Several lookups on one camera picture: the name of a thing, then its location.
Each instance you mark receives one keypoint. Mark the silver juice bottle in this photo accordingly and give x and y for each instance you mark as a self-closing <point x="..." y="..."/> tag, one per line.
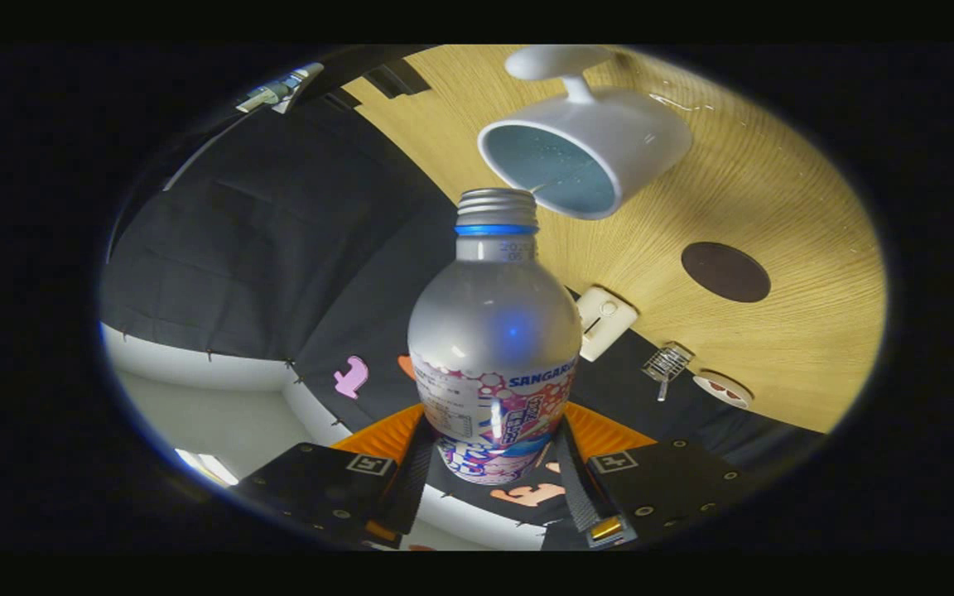
<point x="493" y="331"/>

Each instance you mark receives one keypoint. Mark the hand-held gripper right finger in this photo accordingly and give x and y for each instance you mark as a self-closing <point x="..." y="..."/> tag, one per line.
<point x="576" y="488"/>

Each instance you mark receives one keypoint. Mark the black backdrop cloth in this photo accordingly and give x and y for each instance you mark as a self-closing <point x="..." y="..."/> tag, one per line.
<point x="278" y="248"/>

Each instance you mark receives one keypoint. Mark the white toaster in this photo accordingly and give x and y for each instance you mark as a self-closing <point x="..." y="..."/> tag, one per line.
<point x="605" y="323"/>

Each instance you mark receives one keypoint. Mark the pale grey equipment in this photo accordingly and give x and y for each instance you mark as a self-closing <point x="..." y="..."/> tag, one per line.
<point x="278" y="89"/>

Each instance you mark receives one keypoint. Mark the ceiling light strip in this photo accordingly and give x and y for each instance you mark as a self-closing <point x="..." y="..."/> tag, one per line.
<point x="208" y="468"/>

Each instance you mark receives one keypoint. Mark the brown meat slices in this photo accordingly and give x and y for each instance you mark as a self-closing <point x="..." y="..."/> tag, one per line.
<point x="719" y="386"/>

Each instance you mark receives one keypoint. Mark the white cup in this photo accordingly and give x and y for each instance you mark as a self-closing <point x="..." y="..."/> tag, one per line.
<point x="634" y="132"/>

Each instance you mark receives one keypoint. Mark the black table edge clamp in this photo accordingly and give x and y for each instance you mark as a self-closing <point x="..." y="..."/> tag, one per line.
<point x="343" y="98"/>
<point x="397" y="79"/>

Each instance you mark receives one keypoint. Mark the wooden table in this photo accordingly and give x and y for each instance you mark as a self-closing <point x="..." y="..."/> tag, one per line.
<point x="775" y="190"/>

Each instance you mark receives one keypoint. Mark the round white plate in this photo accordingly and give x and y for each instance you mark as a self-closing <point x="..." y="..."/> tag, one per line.
<point x="729" y="397"/>

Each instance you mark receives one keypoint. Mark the dark brown round coaster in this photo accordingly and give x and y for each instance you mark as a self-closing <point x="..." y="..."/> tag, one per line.
<point x="725" y="271"/>

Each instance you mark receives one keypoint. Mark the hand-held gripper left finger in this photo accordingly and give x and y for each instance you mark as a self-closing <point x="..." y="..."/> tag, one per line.
<point x="412" y="488"/>

